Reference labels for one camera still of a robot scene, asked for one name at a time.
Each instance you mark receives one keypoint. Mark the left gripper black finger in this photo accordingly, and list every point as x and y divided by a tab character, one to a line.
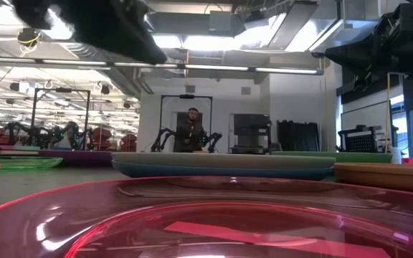
145	50

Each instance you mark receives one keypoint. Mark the purple plastic plate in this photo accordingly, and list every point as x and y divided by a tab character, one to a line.
81	157

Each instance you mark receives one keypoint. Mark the orange plastic plate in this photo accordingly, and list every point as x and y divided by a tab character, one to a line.
389	177

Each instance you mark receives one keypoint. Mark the green transparent plastic plate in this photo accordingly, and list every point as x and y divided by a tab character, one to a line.
23	163

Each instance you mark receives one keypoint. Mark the black background robot arm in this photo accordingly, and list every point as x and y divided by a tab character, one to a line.
161	138
213	139

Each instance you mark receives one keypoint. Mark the long metal ceiling pipe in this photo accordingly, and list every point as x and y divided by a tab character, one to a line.
156	65

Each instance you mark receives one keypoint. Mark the person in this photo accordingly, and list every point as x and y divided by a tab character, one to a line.
190	134

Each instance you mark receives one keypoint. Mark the black mesh cart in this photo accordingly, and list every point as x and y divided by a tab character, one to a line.
360	141

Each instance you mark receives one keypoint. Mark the white cup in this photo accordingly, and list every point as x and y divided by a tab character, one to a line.
396	156

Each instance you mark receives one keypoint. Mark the light green plastic plate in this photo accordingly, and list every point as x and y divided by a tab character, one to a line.
353	157

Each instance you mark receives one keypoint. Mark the black robot arms with lights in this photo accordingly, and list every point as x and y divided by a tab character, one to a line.
34	134

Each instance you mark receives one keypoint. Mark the black monitor on stand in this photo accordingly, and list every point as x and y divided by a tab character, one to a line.
251	129

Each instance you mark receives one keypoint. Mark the black folded panels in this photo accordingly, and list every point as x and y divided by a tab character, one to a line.
298	136

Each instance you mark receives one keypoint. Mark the sage grey plastic plate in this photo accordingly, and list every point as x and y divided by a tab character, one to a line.
224	160

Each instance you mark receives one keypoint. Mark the blue plastic plate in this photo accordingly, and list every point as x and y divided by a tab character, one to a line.
224	172

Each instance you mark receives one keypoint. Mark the black background station frame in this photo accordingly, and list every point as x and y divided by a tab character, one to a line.
186	96

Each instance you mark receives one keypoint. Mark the black tall station frame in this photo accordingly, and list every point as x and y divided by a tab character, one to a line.
63	90

